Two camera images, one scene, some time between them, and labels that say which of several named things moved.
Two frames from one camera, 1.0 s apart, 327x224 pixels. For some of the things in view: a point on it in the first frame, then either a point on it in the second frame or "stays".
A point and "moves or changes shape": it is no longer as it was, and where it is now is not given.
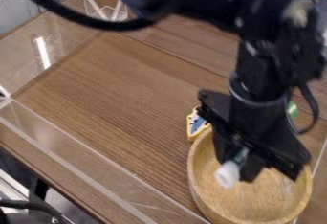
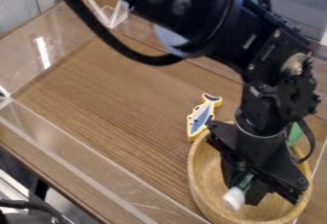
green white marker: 225,172 moves or changes shape
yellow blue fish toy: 194,123 stays
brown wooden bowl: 269,199 stays
